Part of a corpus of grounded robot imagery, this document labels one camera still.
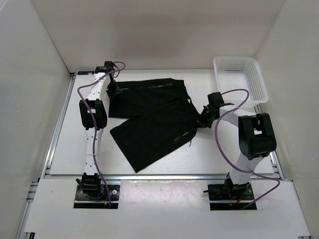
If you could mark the black shorts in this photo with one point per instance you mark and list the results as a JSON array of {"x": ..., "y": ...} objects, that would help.
[{"x": 159, "y": 118}]

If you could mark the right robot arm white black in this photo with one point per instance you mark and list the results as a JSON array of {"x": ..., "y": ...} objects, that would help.
[{"x": 256, "y": 140}]

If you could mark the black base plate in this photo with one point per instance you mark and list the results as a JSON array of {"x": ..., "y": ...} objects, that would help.
[
  {"x": 83, "y": 200},
  {"x": 222, "y": 199}
]

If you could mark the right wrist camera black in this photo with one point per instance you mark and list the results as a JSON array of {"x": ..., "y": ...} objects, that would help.
[{"x": 216, "y": 100}]

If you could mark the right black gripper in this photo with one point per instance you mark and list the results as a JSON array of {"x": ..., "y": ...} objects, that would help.
[{"x": 201, "y": 120}]

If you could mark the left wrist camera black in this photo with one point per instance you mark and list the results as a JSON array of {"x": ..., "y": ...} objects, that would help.
[{"x": 107, "y": 67}]

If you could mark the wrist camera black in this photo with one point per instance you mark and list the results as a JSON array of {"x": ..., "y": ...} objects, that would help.
[
  {"x": 216, "y": 100},
  {"x": 107, "y": 67}
]

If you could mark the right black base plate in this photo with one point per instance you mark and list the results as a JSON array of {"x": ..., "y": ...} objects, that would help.
[{"x": 222, "y": 199}]

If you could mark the white plastic basket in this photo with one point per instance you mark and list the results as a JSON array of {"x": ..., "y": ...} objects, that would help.
[{"x": 240, "y": 73}]

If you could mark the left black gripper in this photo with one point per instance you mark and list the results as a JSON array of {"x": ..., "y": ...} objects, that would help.
[{"x": 114, "y": 93}]

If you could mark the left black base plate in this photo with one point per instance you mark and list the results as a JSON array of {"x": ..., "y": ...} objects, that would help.
[{"x": 83, "y": 200}]

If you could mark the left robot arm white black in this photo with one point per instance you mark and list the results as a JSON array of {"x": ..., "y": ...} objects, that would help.
[{"x": 94, "y": 119}]

